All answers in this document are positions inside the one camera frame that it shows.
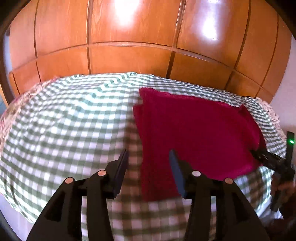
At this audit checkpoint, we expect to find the dark red garment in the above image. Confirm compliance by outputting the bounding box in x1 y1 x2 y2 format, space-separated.
133 88 266 201

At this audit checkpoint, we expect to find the person's right hand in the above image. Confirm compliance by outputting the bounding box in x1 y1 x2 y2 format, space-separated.
270 173 295 205

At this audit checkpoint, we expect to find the black device with green light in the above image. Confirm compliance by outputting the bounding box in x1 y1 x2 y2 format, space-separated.
285 131 295 165

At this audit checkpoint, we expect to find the green white checkered bedsheet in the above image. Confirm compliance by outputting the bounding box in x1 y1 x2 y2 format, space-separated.
1 72 286 240

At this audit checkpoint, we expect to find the floral bed cover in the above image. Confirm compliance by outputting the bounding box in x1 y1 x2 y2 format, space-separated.
1 77 58 153

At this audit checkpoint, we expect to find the orange wooden wardrobe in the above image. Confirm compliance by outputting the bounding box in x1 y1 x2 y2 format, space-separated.
6 1 292 102

